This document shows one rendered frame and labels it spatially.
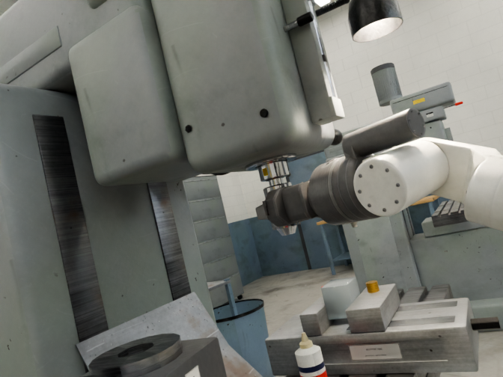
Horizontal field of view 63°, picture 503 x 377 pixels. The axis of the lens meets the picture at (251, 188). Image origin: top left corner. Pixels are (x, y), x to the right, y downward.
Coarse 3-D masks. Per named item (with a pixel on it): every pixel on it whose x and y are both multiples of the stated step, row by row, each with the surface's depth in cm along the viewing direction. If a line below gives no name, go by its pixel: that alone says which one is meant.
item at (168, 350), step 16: (160, 336) 44; (176, 336) 43; (112, 352) 42; (128, 352) 42; (144, 352) 39; (160, 352) 38; (176, 352) 40; (192, 352) 40; (208, 352) 42; (96, 368) 38; (112, 368) 37; (128, 368) 37; (144, 368) 37; (160, 368) 38; (176, 368) 37; (192, 368) 39; (208, 368) 41; (224, 368) 43
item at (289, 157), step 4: (272, 156) 62; (276, 156) 62; (280, 156) 63; (284, 156) 63; (288, 156) 63; (292, 156) 64; (296, 156) 66; (260, 160) 63; (264, 160) 63; (268, 160) 62; (272, 160) 62; (276, 160) 63; (288, 160) 67; (252, 164) 64; (256, 164) 63; (260, 164) 63; (248, 168) 65; (252, 168) 67; (256, 168) 68
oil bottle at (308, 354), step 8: (304, 336) 63; (304, 344) 62; (312, 344) 63; (296, 352) 63; (304, 352) 62; (312, 352) 62; (320, 352) 62; (296, 360) 63; (304, 360) 61; (312, 360) 61; (320, 360) 62; (304, 368) 62; (312, 368) 61; (320, 368) 61; (304, 376) 62; (312, 376) 61; (320, 376) 61
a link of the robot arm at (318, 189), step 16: (336, 160) 54; (320, 176) 54; (272, 192) 60; (288, 192) 58; (304, 192) 57; (320, 192) 53; (272, 208) 59; (288, 208) 59; (304, 208) 56; (320, 208) 54; (336, 208) 52; (288, 224) 59; (336, 224) 56; (352, 224) 55
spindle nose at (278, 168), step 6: (270, 162) 64; (276, 162) 64; (282, 162) 65; (258, 168) 66; (270, 168) 64; (276, 168) 64; (282, 168) 65; (270, 174) 64; (276, 174) 64; (282, 174) 64; (288, 174) 66; (264, 180) 66
